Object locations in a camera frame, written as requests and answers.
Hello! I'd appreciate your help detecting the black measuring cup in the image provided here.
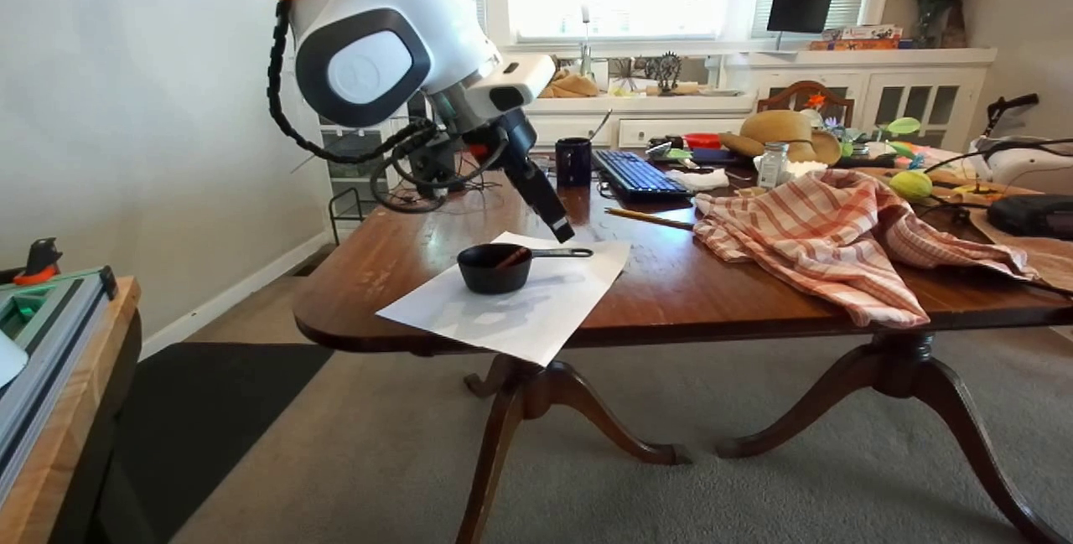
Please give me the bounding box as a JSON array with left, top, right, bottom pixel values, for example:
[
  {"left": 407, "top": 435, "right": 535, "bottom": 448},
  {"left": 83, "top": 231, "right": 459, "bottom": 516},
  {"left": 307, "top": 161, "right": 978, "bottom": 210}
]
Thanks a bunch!
[{"left": 456, "top": 243, "right": 594, "bottom": 296}]

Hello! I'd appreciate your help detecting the white paper napkin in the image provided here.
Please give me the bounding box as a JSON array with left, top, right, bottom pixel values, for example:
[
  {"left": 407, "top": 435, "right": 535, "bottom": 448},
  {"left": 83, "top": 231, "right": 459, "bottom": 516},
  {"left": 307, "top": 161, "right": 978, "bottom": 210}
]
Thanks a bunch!
[{"left": 375, "top": 231, "right": 632, "bottom": 368}]

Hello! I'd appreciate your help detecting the dark blue mug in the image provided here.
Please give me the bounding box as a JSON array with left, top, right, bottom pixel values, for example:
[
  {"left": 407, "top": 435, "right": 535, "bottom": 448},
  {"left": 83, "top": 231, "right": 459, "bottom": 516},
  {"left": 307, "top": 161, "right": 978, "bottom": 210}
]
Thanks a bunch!
[{"left": 554, "top": 137, "right": 594, "bottom": 189}]

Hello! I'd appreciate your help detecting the tan cloth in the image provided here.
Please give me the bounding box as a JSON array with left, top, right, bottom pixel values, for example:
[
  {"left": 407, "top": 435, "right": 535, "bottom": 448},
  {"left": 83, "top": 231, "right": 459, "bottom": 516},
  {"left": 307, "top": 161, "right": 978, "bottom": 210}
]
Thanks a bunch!
[{"left": 539, "top": 69, "right": 601, "bottom": 100}]

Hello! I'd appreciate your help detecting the black computer keyboard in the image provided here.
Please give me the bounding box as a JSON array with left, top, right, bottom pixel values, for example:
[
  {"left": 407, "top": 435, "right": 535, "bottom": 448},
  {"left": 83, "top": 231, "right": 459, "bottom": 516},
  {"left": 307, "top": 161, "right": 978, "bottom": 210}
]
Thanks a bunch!
[{"left": 591, "top": 148, "right": 694, "bottom": 204}]

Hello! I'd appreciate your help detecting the white drawer cabinet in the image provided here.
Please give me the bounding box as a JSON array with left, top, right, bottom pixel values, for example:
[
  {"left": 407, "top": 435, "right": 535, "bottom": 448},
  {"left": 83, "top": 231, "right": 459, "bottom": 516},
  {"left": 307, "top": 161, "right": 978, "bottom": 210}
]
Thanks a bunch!
[{"left": 523, "top": 95, "right": 757, "bottom": 151}]

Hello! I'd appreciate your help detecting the yellow pencil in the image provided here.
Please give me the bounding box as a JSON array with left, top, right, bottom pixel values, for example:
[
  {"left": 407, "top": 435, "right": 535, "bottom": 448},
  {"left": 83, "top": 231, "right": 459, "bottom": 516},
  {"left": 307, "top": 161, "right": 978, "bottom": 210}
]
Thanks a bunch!
[{"left": 604, "top": 206, "right": 697, "bottom": 231}]

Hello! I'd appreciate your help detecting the dark metal ornament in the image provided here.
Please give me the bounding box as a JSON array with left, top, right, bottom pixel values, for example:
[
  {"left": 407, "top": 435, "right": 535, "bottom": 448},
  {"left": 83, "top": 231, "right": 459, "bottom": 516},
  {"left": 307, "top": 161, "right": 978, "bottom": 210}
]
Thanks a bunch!
[{"left": 644, "top": 51, "right": 683, "bottom": 95}]

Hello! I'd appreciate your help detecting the crumpled white tissue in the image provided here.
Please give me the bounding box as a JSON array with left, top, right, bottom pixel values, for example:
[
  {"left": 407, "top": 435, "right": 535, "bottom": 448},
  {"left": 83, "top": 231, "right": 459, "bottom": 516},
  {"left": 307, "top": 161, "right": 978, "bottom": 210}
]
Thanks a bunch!
[{"left": 666, "top": 168, "right": 731, "bottom": 192}]

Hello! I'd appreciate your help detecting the glass jar with lid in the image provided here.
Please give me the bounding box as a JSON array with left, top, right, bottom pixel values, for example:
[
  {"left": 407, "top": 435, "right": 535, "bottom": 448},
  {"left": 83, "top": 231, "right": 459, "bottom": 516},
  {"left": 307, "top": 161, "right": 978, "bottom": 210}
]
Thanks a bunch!
[{"left": 756, "top": 141, "right": 790, "bottom": 190}]

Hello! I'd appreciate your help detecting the straw hat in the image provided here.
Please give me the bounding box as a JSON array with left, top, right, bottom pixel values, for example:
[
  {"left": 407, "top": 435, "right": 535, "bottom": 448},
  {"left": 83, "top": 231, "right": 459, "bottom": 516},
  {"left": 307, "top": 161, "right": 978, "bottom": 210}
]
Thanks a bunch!
[{"left": 718, "top": 109, "right": 842, "bottom": 167}]

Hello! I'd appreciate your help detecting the wooden chair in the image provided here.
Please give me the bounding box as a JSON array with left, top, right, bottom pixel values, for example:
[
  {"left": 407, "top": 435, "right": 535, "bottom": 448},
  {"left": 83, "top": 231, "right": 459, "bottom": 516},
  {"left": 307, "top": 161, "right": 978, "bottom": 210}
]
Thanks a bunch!
[{"left": 756, "top": 80, "right": 856, "bottom": 128}]

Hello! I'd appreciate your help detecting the orange checked cloth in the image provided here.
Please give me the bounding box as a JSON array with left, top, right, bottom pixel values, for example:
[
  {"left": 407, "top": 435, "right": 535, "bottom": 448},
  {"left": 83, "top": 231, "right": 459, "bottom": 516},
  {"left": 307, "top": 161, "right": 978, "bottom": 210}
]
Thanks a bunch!
[{"left": 692, "top": 168, "right": 1038, "bottom": 329}]

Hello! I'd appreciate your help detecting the stack of books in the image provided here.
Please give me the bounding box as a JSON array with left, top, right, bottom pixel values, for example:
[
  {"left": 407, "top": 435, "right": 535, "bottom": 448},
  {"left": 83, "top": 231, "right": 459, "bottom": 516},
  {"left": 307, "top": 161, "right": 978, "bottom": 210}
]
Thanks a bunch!
[{"left": 808, "top": 23, "right": 905, "bottom": 52}]

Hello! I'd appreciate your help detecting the green ball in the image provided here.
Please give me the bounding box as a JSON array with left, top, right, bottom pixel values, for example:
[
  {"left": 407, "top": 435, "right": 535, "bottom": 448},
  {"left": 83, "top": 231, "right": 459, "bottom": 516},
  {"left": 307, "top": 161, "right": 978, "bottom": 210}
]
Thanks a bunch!
[{"left": 888, "top": 169, "right": 934, "bottom": 200}]

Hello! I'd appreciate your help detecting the white cabinet with glass doors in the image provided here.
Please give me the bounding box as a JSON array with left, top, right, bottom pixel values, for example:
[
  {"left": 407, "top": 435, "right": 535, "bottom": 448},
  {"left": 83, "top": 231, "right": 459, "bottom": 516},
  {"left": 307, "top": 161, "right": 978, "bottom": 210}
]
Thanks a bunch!
[{"left": 724, "top": 47, "right": 999, "bottom": 152}]

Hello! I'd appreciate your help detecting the red and black clamp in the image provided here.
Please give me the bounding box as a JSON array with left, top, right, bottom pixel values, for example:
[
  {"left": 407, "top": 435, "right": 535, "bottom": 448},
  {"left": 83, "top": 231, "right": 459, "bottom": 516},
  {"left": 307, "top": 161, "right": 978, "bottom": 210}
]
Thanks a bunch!
[{"left": 12, "top": 237, "right": 65, "bottom": 286}]

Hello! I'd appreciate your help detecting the white and black appliance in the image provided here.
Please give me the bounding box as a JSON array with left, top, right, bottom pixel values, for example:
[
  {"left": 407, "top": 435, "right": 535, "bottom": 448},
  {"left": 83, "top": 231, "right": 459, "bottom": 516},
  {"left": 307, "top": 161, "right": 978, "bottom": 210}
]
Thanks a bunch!
[{"left": 967, "top": 93, "right": 1073, "bottom": 194}]

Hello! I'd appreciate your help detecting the black bag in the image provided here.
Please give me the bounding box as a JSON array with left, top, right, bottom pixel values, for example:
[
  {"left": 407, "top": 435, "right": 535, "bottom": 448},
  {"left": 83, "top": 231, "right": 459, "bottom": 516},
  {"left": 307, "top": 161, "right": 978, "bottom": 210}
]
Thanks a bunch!
[{"left": 987, "top": 194, "right": 1073, "bottom": 241}]

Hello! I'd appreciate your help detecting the black wire rack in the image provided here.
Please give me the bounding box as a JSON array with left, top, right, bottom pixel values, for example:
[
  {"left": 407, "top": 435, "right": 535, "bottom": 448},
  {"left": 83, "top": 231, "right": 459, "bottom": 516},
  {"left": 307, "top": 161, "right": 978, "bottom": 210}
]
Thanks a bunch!
[{"left": 318, "top": 120, "right": 405, "bottom": 245}]

